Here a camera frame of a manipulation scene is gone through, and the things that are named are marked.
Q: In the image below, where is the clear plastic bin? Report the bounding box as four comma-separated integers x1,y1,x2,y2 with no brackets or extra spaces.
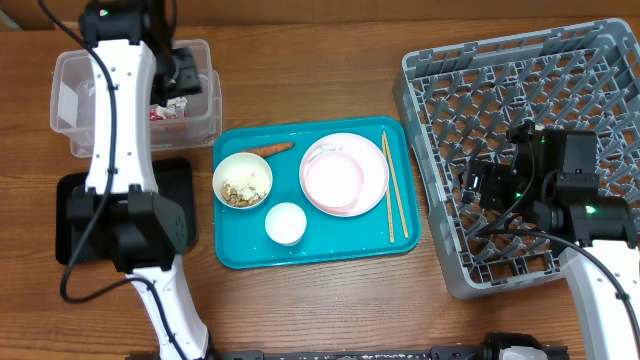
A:
50,39,222,158

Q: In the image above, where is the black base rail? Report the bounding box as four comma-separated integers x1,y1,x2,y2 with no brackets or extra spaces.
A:
124,332,571,360

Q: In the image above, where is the small white cup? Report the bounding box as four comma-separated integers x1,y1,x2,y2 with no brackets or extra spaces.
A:
265,202,307,246

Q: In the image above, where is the black rectangular tray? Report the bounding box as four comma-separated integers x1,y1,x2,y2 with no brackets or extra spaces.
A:
55,158,198,265

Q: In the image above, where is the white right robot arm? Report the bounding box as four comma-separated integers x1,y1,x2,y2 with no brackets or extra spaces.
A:
460,160,639,359

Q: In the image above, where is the pink shallow bowl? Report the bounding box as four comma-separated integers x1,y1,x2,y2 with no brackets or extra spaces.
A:
303,151,364,211

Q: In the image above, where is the teal plastic tray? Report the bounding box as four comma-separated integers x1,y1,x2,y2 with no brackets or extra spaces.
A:
213,116,422,269

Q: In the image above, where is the red foil wrapper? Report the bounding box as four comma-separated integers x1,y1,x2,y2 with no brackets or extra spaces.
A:
150,107,186,133

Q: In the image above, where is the cream bowl with food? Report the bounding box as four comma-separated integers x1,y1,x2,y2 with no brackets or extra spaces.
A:
212,152,273,210

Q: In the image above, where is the grey dishwasher rack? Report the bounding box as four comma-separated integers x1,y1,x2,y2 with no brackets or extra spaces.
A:
393,19,639,299

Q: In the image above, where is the white napkin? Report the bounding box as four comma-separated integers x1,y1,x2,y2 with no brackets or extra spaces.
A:
150,97,188,121

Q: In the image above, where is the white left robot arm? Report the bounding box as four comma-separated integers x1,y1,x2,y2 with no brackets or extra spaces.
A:
60,1,215,359

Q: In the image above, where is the light wooden chopstick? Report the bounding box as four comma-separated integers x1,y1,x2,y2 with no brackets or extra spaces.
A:
381,131,395,244

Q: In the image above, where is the orange carrot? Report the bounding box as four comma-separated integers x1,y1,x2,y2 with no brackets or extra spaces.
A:
243,142,295,158

